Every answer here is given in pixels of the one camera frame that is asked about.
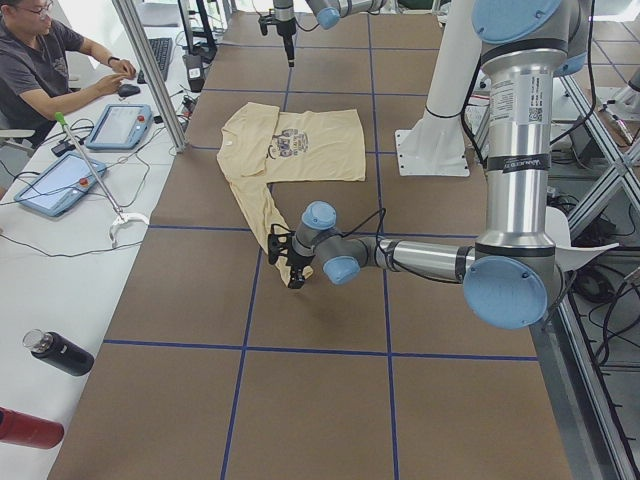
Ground cream long-sleeve graphic shirt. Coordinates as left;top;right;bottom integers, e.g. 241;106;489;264
217;102;366;251

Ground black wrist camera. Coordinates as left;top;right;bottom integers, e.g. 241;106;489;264
267;223;295;265
258;14;274;36

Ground black computer mouse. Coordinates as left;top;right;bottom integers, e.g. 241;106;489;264
117;84;141;98

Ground black water bottle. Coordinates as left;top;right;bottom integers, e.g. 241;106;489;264
22;329;94;377

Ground blue teach pendant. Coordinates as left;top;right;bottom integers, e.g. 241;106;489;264
14;152;97;217
84;104;153;151

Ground near blue teach pendant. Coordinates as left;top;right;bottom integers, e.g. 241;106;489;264
14;152;97;217

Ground seated man in grey shirt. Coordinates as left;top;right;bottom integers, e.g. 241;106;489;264
1;1;136;146

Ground black computer keyboard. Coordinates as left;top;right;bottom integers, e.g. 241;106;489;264
148;37;173;81

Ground aluminium frame post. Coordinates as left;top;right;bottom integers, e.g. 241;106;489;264
111;0;187;153

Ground red water bottle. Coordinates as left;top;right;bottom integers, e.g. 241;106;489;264
1;407;65;449

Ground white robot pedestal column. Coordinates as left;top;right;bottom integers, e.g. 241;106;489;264
395;0;482;177

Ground reacher grabber stick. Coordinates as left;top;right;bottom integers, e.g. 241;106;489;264
54;112;150;248

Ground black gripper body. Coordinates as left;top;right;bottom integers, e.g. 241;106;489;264
277;19;295;54
288;247;313;274

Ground far blue teach pendant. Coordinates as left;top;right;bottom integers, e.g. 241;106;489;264
84;104;153;151

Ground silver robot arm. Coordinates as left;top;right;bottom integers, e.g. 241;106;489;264
259;0;386;68
269;1;592;329

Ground small black box device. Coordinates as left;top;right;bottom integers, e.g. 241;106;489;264
51;141;75;157

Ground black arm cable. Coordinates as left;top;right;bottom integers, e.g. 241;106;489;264
339;207;464;281

